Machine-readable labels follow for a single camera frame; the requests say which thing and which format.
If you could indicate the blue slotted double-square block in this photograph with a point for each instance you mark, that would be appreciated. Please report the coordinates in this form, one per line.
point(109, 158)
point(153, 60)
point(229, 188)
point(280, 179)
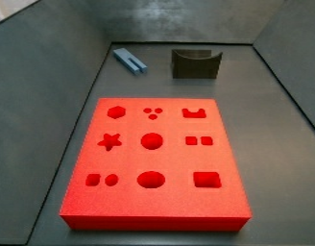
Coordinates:
point(130, 61)

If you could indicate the black curved stand fixture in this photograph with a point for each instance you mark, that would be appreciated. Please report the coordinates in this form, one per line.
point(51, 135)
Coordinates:
point(196, 64)

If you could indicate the red foam shape board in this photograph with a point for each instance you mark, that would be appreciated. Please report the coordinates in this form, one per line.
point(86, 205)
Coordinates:
point(155, 169)

